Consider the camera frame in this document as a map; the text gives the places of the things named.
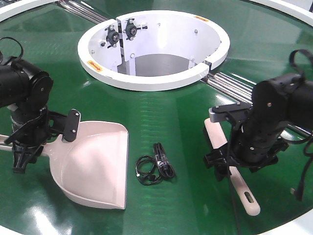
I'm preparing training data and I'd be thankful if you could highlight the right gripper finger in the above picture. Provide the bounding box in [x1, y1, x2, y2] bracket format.
[214, 164, 231, 181]

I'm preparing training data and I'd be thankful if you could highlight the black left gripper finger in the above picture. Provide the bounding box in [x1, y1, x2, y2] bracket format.
[12, 144, 43, 174]

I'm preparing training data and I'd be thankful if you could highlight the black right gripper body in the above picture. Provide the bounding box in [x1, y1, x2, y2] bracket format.
[204, 138, 289, 173]

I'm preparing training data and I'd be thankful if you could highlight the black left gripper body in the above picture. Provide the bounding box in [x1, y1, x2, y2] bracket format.
[4, 105, 67, 151]

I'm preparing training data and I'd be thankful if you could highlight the pink hand broom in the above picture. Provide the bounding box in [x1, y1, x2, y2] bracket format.
[204, 118, 261, 216]

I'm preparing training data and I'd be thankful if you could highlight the pink plastic dustpan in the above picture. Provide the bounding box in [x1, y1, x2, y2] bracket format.
[0, 120, 129, 211]

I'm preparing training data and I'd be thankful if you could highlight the black cable bundle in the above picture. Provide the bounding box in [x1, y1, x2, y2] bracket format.
[135, 142, 177, 186]

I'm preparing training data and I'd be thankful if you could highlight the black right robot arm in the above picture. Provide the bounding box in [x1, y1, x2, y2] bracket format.
[204, 49, 313, 181]

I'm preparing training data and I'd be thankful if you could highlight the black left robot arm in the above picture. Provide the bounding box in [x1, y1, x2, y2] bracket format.
[0, 50, 67, 174]

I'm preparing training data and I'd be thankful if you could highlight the right steel roller strip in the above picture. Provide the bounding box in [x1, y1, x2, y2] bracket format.
[202, 72, 313, 137]

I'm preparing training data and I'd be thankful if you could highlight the steel roller strip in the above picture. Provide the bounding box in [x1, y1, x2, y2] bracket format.
[202, 72, 313, 137]
[57, 0, 108, 24]

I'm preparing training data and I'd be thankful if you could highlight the white outer rim front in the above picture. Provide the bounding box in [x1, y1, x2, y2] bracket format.
[261, 210, 313, 235]

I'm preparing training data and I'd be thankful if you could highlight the white rim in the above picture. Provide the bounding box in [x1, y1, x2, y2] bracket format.
[0, 0, 56, 22]
[261, 210, 313, 235]
[249, 0, 313, 27]

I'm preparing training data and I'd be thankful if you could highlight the white outer rim left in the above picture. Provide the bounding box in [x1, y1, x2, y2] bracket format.
[0, 0, 56, 22]

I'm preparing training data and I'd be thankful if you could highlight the rear steel roller strip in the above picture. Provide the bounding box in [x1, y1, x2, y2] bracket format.
[57, 0, 108, 24]

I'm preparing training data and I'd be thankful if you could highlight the white outer rim right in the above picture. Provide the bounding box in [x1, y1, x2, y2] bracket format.
[249, 0, 313, 27]

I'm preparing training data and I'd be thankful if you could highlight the left black bearing mount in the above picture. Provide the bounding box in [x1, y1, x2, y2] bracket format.
[106, 25, 119, 48]

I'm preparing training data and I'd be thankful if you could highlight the black bearing mount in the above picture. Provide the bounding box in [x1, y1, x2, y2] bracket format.
[123, 18, 148, 41]
[106, 25, 119, 48]

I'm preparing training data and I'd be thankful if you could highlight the white central conveyor ring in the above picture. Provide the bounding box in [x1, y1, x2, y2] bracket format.
[77, 10, 231, 92]

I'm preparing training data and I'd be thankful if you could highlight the right black bearing mount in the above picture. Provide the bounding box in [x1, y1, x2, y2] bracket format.
[123, 18, 148, 41]

